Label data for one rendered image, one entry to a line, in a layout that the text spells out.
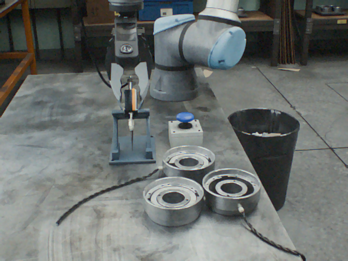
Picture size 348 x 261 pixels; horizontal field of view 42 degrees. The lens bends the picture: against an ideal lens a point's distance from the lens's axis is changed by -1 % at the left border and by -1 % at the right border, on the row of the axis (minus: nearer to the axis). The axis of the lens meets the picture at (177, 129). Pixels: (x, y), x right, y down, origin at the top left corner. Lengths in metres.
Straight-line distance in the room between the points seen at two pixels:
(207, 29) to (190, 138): 0.33
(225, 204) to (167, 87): 0.59
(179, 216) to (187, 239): 0.04
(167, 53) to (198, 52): 0.11
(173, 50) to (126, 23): 0.34
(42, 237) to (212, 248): 0.28
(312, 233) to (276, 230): 1.38
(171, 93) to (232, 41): 0.24
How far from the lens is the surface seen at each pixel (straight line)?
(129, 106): 0.99
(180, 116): 1.02
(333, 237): 2.17
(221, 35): 1.19
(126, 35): 0.93
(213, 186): 0.84
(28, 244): 0.79
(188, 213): 0.77
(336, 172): 2.69
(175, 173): 0.88
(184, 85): 1.31
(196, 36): 1.23
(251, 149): 2.04
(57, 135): 1.14
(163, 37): 1.29
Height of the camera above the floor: 1.26
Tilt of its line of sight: 24 degrees down
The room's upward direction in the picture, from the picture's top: 1 degrees counter-clockwise
